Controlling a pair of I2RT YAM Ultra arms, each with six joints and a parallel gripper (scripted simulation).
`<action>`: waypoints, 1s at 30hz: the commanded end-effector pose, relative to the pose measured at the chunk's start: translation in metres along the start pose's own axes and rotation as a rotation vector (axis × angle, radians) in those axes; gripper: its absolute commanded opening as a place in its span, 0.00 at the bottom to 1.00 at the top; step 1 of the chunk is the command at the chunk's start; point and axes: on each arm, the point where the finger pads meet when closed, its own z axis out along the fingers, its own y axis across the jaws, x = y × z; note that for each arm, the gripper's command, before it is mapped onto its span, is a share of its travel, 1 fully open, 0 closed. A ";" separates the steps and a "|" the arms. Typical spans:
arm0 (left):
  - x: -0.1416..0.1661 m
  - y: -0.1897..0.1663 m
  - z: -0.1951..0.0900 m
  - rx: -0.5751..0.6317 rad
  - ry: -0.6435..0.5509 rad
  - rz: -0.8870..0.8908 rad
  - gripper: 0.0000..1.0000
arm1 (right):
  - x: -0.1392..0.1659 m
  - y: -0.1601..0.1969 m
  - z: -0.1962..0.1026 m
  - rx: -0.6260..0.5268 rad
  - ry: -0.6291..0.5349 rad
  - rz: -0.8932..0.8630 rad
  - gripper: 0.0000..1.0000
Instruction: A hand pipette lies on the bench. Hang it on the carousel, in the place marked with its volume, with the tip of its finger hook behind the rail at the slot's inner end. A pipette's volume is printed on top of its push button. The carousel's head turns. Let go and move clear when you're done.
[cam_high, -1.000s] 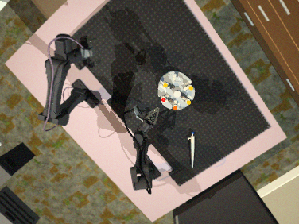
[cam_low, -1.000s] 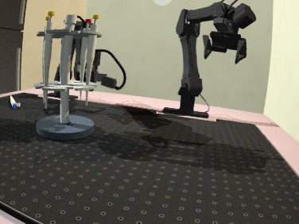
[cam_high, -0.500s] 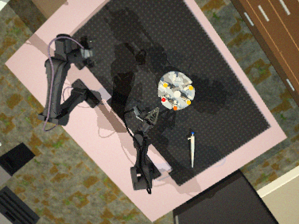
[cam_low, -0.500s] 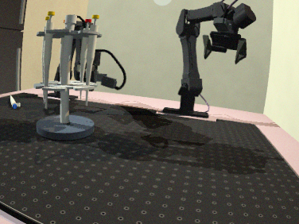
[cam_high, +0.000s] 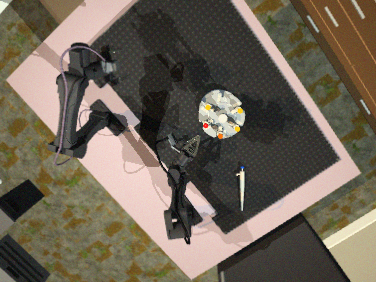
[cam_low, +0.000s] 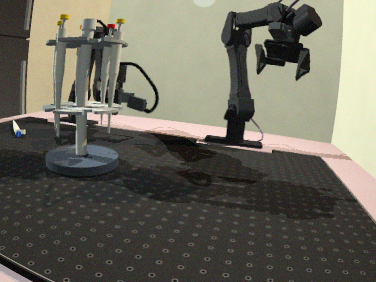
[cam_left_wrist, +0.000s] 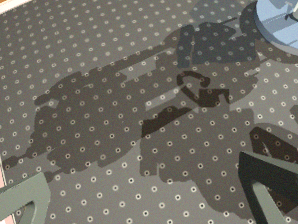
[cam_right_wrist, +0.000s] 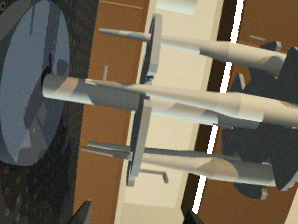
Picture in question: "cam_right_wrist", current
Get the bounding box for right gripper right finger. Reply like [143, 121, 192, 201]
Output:
[182, 210, 205, 224]

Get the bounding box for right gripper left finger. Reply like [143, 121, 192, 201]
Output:
[67, 200, 92, 224]

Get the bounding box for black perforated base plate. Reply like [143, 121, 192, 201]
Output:
[0, 0, 99, 224]

